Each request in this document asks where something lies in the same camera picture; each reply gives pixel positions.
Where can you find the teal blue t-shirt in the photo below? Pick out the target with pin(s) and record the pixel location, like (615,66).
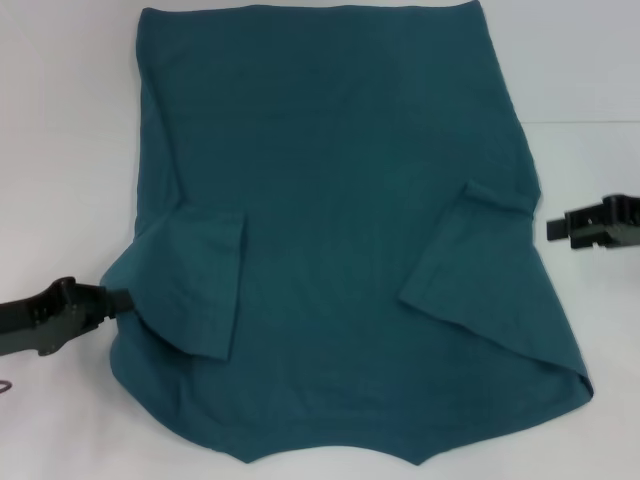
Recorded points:
(325,225)

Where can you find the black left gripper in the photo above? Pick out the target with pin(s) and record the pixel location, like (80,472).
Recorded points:
(45,315)

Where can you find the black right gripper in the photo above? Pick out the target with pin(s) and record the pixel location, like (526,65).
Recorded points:
(610,222)

